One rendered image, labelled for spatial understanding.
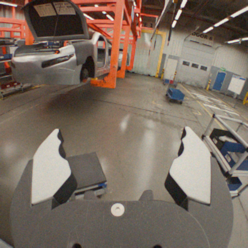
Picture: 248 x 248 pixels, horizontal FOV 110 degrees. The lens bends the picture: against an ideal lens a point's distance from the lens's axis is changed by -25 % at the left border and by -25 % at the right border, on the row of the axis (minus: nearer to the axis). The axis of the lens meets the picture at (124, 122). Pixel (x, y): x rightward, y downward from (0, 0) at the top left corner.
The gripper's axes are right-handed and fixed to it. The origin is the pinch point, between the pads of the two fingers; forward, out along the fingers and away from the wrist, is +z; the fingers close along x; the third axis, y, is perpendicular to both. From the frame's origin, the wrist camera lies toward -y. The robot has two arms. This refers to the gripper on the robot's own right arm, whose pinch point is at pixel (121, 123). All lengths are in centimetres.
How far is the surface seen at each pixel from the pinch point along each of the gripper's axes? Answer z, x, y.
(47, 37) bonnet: 295, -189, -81
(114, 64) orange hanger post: 297, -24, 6
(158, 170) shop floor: 88, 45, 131
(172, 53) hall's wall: 1144, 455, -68
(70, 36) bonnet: 287, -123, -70
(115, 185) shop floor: 63, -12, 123
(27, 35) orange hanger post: 332, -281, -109
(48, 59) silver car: 186, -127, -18
